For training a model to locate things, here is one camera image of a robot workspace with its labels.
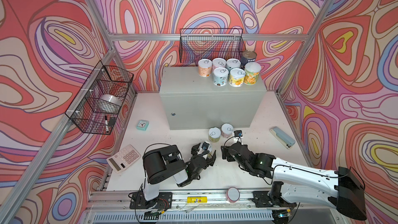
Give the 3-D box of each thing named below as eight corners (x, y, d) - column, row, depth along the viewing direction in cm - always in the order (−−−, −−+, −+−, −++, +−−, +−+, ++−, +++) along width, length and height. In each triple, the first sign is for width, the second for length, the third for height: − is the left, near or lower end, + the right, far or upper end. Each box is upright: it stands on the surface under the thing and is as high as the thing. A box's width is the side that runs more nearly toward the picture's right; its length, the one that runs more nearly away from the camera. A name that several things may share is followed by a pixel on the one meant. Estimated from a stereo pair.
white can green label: (208, 142, 94) (208, 138, 90) (207, 130, 99) (208, 126, 95) (220, 142, 94) (221, 138, 90) (219, 130, 99) (220, 126, 95)
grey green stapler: (288, 149, 92) (291, 146, 88) (269, 131, 100) (272, 127, 96) (293, 145, 93) (297, 142, 89) (274, 128, 101) (277, 124, 97)
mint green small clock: (136, 129, 101) (134, 127, 99) (140, 121, 105) (139, 119, 103) (146, 131, 100) (145, 129, 98) (150, 123, 104) (149, 121, 102)
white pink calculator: (109, 162, 88) (105, 160, 84) (130, 145, 95) (128, 141, 91) (120, 175, 83) (116, 172, 80) (141, 155, 90) (139, 152, 87)
